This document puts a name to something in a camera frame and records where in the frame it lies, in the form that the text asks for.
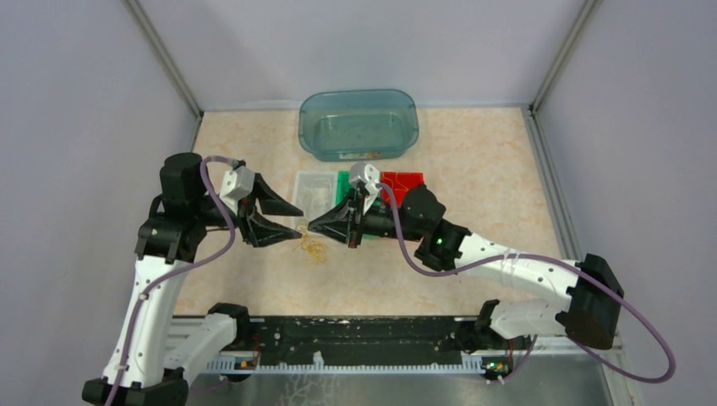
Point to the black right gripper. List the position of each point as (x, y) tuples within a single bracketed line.
[(337, 222)]

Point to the aluminium frame rail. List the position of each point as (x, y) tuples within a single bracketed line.
[(167, 63), (618, 389)]

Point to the red plastic bin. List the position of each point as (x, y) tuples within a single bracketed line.
[(401, 182)]

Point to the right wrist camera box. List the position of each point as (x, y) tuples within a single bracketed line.
[(365, 178)]

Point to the aluminium frame rail right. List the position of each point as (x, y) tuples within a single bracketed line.
[(618, 389)]

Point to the teal transparent plastic tub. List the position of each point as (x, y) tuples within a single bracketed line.
[(358, 125)]

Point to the aluminium frame rail left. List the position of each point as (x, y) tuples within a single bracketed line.
[(167, 63)]

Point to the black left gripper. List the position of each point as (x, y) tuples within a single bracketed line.
[(259, 233)]

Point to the green plastic bin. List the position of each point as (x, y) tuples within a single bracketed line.
[(344, 187)]

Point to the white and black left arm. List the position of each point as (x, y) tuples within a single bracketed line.
[(141, 371)]

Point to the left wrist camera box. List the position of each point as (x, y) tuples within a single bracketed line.
[(237, 184)]

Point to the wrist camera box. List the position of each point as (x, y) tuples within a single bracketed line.
[(365, 178), (237, 184)]

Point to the white plastic bin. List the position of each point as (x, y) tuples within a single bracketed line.
[(314, 193)]

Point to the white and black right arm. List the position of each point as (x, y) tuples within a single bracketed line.
[(575, 299)]

